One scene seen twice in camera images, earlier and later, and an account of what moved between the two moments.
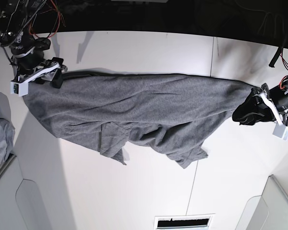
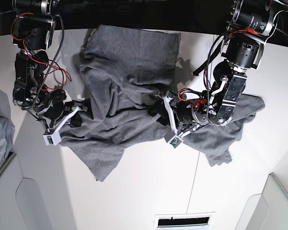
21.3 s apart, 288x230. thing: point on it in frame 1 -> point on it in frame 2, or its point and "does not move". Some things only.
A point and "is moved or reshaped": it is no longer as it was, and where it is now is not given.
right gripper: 252,102 -> 180,111
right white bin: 274,210 does not move
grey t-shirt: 171,113 is moved or reshaped
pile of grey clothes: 2,129 does not move
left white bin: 24,194 does not move
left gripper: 46,71 -> 52,106
